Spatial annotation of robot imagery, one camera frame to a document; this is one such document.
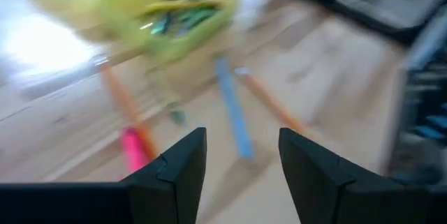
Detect pink highlighter pen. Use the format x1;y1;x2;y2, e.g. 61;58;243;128
120;126;152;180

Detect yellow pencil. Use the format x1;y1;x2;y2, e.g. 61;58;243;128
145;0;221;13

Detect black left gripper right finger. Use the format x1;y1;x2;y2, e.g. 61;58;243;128
279;128;395;224

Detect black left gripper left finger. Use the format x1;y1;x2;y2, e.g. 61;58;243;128
120;127;208;224

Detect orange wooden pencil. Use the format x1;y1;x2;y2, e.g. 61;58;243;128
100;61;160;160
234;66;310;137

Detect blue pencil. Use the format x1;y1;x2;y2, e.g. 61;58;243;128
214;55;255;159

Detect green-handled scissors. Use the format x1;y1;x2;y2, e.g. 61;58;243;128
149;7;221;36

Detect yellow-green transparent supply box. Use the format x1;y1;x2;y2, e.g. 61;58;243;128
27;0;242;65

